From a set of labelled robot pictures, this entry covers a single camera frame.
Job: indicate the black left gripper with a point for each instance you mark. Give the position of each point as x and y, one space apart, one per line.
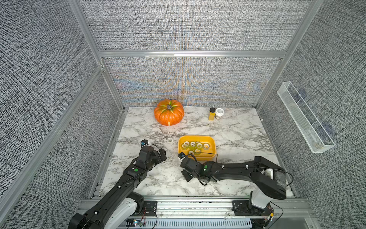
158 159

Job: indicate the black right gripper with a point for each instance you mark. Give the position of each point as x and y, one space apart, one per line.
187 178

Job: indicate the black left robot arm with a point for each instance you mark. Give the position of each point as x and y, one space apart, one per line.
121 201

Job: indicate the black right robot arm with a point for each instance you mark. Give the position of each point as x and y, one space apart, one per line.
267 176

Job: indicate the yellow plastic storage box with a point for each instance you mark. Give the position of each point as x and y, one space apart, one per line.
206 155

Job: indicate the orange pumpkin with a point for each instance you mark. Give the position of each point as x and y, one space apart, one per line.
169 112

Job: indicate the yellow juice bottle black cap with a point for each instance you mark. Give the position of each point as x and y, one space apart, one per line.
212 111

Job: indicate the small white lidded jar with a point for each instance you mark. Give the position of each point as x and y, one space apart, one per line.
219 112

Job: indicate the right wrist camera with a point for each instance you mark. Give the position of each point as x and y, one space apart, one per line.
181 155

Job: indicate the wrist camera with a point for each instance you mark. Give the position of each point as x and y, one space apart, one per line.
144 143
181 155

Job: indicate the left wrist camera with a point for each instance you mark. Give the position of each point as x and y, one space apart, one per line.
144 143

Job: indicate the aluminium frame rails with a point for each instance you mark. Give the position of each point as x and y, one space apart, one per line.
15 191

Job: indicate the front rail base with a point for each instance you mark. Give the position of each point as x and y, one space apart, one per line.
210 212

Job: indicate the clear acrylic wall shelf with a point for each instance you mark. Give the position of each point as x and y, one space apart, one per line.
313 132

